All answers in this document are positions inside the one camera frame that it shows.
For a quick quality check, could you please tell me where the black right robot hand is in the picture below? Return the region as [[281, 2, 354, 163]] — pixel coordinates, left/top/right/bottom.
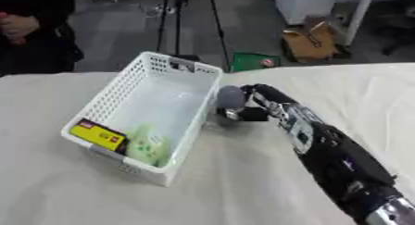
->
[[215, 83, 298, 122]]

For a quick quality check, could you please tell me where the grey round object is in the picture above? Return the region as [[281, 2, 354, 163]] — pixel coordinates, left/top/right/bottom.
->
[[215, 85, 248, 109]]

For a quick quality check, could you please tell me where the green box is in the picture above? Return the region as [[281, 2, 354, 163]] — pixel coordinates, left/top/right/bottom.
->
[[230, 52, 283, 73]]

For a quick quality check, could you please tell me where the tan cardboard box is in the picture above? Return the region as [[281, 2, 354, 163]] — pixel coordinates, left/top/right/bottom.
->
[[279, 20, 347, 63]]

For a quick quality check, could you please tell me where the yellow and black box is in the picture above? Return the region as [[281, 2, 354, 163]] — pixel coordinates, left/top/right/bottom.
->
[[68, 118, 130, 153]]

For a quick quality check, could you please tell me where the white plastic basket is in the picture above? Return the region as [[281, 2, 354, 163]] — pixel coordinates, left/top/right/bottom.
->
[[59, 51, 224, 187]]

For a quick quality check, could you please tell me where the black tripod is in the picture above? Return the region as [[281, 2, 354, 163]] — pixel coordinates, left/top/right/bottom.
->
[[141, 0, 233, 73]]

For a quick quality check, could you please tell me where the white cabinet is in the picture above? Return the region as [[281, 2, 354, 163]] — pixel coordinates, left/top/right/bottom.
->
[[273, 0, 343, 26]]

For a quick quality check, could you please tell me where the pale green game controller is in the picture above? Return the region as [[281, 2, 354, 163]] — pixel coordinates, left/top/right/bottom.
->
[[124, 123, 172, 168]]

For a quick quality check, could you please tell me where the person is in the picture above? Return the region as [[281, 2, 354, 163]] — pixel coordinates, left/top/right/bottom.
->
[[0, 0, 86, 77]]

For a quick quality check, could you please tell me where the person's hand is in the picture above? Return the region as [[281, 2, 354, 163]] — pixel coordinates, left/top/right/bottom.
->
[[0, 12, 41, 46]]

